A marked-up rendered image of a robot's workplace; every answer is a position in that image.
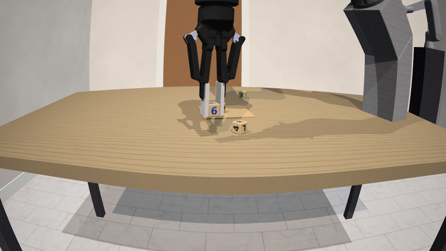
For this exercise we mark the tan square mat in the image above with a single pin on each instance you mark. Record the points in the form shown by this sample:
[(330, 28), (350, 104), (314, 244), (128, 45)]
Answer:
[(233, 112)]

